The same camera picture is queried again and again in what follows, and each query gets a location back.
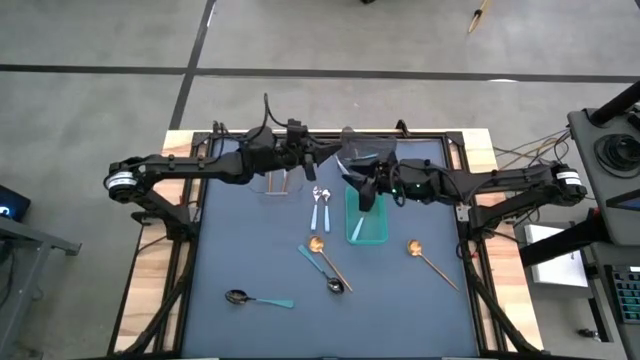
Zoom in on grey side table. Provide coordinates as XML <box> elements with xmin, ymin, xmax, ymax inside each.
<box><xmin>0</xmin><ymin>215</ymin><xmax>83</xmax><ymax>360</ymax></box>

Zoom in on black cart strut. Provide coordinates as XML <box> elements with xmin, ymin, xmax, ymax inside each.
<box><xmin>518</xmin><ymin>207</ymin><xmax>601</xmax><ymax>267</ymax></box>

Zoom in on black device blue light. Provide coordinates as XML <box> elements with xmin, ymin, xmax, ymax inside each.
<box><xmin>0</xmin><ymin>184</ymin><xmax>32</xmax><ymax>224</ymax></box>

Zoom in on keypad panel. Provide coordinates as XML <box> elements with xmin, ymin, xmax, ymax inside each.
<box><xmin>610</xmin><ymin>264</ymin><xmax>640</xmax><ymax>325</ymax></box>

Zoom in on teal plastic container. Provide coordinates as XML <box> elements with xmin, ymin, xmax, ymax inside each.
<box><xmin>345</xmin><ymin>183</ymin><xmax>391</xmax><ymax>246</ymax></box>

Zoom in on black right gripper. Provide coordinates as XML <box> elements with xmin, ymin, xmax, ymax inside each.
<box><xmin>343</xmin><ymin>150</ymin><xmax>407</xmax><ymax>212</ymax></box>

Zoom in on wooden stick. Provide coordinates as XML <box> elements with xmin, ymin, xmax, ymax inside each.
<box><xmin>467</xmin><ymin>0</ymin><xmax>490</xmax><ymax>35</ymax></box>

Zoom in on smoky grey plastic container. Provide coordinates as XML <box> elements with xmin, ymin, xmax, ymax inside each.
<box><xmin>339</xmin><ymin>127</ymin><xmax>400</xmax><ymax>179</ymax></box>

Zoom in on black cable coil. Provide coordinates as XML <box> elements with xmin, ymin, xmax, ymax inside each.
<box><xmin>593</xmin><ymin>132</ymin><xmax>640</xmax><ymax>179</ymax></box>

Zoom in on clear plastic container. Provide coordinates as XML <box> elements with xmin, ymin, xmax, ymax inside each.
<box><xmin>248</xmin><ymin>124</ymin><xmax>306</xmax><ymax>197</ymax></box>

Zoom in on grey control console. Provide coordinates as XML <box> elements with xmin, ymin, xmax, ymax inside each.
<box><xmin>582</xmin><ymin>242</ymin><xmax>640</xmax><ymax>360</ymax></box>

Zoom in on black pole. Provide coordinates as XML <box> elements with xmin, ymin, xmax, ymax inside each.
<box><xmin>588</xmin><ymin>79</ymin><xmax>640</xmax><ymax>127</ymax></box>

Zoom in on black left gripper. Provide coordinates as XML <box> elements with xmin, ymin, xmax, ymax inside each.
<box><xmin>272</xmin><ymin>118</ymin><xmax>344</xmax><ymax>182</ymax></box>

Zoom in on dark tablet screen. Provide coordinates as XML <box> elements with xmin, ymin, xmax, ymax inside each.
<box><xmin>605</xmin><ymin>188</ymin><xmax>640</xmax><ymax>211</ymax></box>

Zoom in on tangled floor cables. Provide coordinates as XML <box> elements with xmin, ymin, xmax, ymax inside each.
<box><xmin>492</xmin><ymin>128</ymin><xmax>596</xmax><ymax>201</ymax></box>

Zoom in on blue-grey table mat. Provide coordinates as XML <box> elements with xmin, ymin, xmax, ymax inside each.
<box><xmin>182</xmin><ymin>137</ymin><xmax>481</xmax><ymax>359</ymax></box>

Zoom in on white box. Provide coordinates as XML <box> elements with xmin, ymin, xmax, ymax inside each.
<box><xmin>523</xmin><ymin>223</ymin><xmax>590</xmax><ymax>289</ymax></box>

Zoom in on grey equipment cart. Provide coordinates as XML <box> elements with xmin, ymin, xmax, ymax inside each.
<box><xmin>567</xmin><ymin>107</ymin><xmax>640</xmax><ymax>246</ymax></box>

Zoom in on black table frame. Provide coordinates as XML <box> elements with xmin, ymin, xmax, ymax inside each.
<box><xmin>107</xmin><ymin>119</ymin><xmax>544</xmax><ymax>360</ymax></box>

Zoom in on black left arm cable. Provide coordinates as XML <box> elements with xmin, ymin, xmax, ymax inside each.
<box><xmin>212</xmin><ymin>92</ymin><xmax>292</xmax><ymax>146</ymax></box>

